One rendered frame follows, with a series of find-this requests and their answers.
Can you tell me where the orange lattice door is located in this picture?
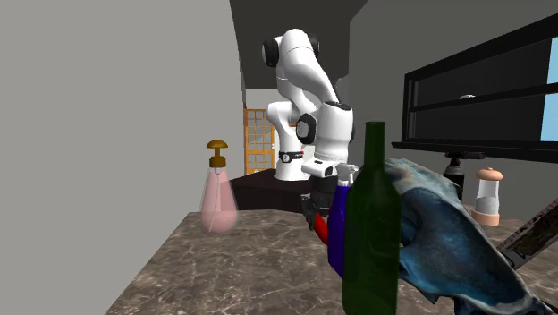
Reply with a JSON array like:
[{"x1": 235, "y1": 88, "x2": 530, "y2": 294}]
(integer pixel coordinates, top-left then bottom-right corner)
[{"x1": 242, "y1": 107, "x2": 277, "y2": 176}]

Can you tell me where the black framed window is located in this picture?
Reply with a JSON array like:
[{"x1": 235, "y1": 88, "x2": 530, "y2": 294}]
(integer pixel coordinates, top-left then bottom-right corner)
[{"x1": 390, "y1": 12, "x2": 558, "y2": 165}]

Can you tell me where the red cylinder object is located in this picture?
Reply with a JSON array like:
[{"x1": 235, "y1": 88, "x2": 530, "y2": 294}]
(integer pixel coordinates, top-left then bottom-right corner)
[{"x1": 313, "y1": 212, "x2": 329, "y2": 246}]

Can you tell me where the blue spray bottle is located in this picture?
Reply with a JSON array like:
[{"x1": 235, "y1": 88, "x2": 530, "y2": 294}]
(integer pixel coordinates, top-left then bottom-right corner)
[{"x1": 325, "y1": 163, "x2": 361, "y2": 280}]

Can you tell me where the blue crumpled cloth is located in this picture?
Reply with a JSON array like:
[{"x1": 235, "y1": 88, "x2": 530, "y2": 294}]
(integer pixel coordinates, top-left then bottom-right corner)
[{"x1": 382, "y1": 157, "x2": 555, "y2": 315}]

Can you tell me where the clear salt grinder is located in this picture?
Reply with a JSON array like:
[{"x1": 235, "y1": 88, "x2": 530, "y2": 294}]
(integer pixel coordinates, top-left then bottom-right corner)
[{"x1": 469, "y1": 166, "x2": 504, "y2": 227}]

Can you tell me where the dark robot stand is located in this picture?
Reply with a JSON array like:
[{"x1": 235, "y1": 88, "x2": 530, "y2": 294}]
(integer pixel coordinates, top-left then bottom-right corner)
[{"x1": 229, "y1": 168, "x2": 316, "y2": 215}]

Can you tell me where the dark green glass bottle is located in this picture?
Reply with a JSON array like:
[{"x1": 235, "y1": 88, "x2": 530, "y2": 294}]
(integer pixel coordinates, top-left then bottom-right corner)
[{"x1": 341, "y1": 121, "x2": 402, "y2": 315}]

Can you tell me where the pink soap dispenser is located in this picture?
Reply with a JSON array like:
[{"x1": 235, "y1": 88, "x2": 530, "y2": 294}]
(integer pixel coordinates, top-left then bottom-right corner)
[{"x1": 199, "y1": 139, "x2": 240, "y2": 234}]

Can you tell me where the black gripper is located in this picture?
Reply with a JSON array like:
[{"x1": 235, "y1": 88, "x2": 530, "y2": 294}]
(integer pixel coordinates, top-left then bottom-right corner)
[{"x1": 300, "y1": 175, "x2": 341, "y2": 231}]

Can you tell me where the dark patterned flat object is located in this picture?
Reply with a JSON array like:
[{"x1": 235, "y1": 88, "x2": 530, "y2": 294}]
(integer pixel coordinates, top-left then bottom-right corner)
[{"x1": 496, "y1": 197, "x2": 558, "y2": 270}]

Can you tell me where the black upright grinder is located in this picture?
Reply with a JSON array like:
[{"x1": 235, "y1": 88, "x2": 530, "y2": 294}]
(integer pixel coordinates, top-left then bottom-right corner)
[{"x1": 443, "y1": 150, "x2": 486, "y2": 202}]

